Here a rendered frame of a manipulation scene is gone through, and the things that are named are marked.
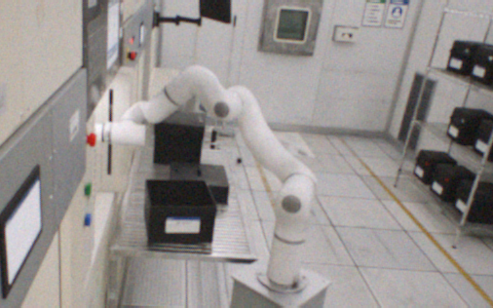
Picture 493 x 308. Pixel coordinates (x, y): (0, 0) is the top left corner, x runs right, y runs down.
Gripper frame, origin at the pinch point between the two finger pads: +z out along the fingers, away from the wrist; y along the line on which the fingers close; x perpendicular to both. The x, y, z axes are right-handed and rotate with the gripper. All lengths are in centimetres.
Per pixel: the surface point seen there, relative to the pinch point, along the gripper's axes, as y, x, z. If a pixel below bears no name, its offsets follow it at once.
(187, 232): -6, -38, -51
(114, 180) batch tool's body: 15.6, -26.8, -17.9
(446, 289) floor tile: 89, -120, -231
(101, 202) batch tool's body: 5.1, -32.5, -14.1
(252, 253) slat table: -10, -43, -78
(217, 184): 36, -33, -65
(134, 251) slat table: -14, -44, -30
